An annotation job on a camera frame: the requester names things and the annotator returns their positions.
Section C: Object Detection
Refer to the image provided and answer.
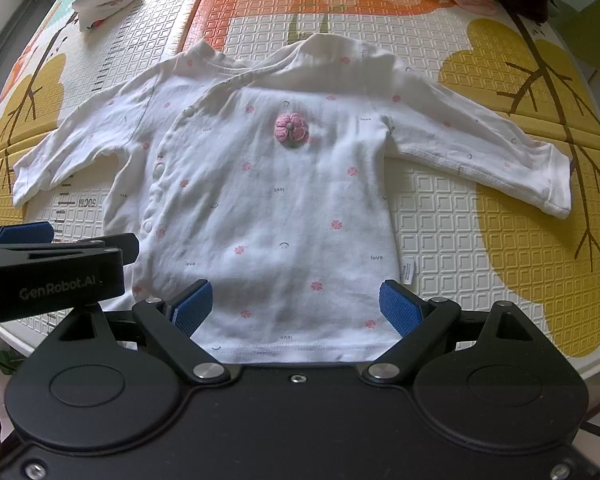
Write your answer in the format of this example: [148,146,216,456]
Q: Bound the dark grey platform edge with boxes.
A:
[0,0,41,81]

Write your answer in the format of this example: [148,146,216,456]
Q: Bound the colourful foam play mat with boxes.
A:
[0,0,600,401]

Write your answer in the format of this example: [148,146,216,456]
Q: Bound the white flower-print baby shirt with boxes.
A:
[12,30,576,366]

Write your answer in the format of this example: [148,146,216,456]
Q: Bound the green chair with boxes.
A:
[555,0,600,73]

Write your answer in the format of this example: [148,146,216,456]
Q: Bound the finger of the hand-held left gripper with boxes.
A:
[0,221,55,247]
[75,232,141,266]

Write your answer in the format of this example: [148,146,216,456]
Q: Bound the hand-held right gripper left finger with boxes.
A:
[55,280,231,386]

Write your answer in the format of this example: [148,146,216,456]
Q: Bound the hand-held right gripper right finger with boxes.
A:
[362,279,551,386]

